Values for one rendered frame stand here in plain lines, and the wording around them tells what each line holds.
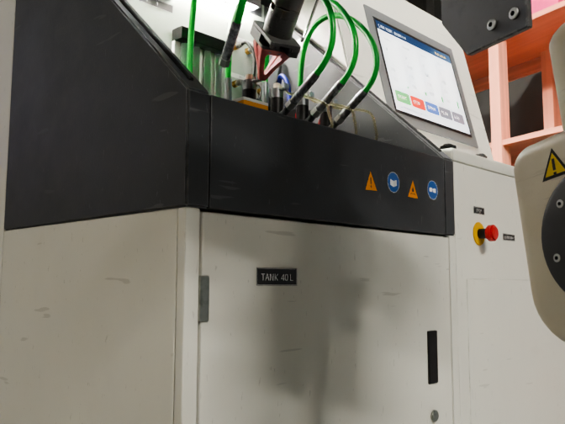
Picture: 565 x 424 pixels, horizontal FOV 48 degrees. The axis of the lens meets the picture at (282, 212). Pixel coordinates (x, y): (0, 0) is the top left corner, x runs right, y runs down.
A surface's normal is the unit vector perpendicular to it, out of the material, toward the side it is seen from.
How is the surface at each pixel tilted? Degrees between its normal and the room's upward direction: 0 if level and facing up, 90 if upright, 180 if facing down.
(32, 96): 90
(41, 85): 90
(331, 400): 90
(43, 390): 90
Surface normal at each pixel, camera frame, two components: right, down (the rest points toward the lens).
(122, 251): -0.70, -0.08
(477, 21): -0.91, -0.05
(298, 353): 0.72, -0.07
